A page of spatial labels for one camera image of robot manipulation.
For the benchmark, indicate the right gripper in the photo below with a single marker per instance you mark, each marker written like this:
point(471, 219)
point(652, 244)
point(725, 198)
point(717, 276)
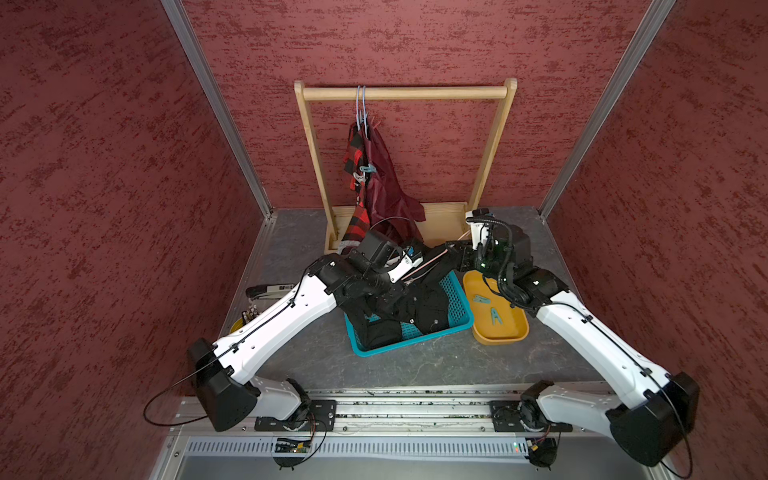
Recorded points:
point(462, 256)

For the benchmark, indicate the black long-sleeve shirt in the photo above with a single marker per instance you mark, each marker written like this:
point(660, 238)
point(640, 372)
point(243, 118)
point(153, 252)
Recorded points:
point(383, 305)

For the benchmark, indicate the red black plaid shirt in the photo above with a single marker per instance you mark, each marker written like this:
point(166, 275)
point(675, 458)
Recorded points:
point(360, 222)

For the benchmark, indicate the blue wire hanger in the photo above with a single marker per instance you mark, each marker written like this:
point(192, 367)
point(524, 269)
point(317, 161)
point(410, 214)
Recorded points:
point(361, 111)

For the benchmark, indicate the pink wire hanger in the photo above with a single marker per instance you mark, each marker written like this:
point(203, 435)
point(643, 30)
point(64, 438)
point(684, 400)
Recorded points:
point(411, 275)

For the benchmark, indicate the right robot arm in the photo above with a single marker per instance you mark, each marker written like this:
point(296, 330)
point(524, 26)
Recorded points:
point(649, 411)

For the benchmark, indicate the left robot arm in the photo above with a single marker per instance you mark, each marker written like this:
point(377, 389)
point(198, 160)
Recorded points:
point(225, 376)

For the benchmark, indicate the wooden clothes rack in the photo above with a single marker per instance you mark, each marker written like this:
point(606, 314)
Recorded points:
point(444, 221)

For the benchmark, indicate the teal plastic basket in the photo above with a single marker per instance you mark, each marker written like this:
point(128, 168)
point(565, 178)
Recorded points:
point(443, 309)

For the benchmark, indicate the yellow plastic tray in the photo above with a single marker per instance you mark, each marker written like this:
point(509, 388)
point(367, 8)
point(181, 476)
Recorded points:
point(515, 325)

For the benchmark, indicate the maroon satin shirt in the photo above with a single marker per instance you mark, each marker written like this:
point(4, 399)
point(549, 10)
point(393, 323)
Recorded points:
point(392, 212)

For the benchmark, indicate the yellow cup with tools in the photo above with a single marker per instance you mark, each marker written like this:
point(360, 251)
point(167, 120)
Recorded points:
point(245, 317)

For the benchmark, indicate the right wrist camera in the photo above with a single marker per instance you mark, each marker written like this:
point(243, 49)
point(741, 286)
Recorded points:
point(479, 231)

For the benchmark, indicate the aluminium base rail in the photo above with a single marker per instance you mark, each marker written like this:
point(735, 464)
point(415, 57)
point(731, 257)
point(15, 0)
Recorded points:
point(475, 423)

